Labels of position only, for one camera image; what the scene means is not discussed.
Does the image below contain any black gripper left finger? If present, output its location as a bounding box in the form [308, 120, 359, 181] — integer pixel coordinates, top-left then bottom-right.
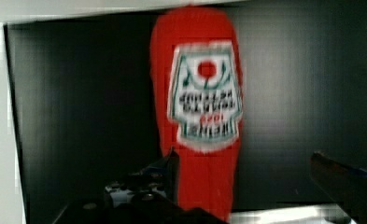
[104, 148, 179, 208]

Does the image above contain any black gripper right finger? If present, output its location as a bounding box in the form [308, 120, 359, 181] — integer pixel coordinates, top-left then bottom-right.
[310, 152, 367, 224]

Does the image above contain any black silver toaster oven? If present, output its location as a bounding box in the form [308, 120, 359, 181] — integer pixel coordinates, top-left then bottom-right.
[4, 0, 367, 224]

